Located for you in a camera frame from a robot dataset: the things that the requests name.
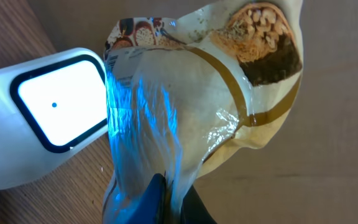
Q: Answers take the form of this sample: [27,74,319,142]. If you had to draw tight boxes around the white barcode scanner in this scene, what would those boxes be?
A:
[0,48,107,190]

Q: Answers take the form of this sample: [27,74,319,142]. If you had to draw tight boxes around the beige paper bag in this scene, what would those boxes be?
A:
[102,1,303,223]

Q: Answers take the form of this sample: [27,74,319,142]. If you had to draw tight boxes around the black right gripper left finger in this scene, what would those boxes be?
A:
[124,174,167,224]

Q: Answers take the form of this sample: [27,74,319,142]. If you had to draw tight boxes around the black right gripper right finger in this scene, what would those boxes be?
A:
[180,186,216,224]

